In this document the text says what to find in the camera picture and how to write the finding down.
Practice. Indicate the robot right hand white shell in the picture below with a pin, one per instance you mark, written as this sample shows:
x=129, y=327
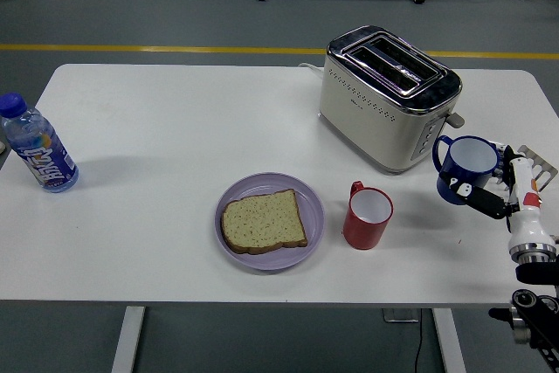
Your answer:
x=526, y=216

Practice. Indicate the blue enamel mug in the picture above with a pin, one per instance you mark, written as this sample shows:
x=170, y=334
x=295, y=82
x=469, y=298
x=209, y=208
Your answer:
x=447, y=167

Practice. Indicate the slice of toast bread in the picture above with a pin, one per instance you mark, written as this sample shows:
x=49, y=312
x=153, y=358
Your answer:
x=262, y=222

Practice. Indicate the steel toast rack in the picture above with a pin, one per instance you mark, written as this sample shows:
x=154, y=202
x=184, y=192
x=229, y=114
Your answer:
x=543, y=167

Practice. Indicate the white table leg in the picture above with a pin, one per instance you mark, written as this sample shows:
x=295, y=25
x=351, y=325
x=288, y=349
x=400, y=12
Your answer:
x=129, y=338
x=450, y=342

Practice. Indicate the grey floor socket box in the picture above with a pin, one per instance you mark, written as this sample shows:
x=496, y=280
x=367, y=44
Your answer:
x=399, y=315

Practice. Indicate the red enamel mug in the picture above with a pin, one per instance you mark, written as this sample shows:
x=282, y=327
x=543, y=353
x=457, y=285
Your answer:
x=362, y=233

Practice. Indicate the cream and chrome toaster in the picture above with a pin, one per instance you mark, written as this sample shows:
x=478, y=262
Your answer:
x=371, y=119

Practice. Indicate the purple round plate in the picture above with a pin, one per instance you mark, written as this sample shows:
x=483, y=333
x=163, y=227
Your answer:
x=314, y=216

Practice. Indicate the blue-capped drink bottle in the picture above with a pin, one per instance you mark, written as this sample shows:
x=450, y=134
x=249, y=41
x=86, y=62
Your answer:
x=43, y=159

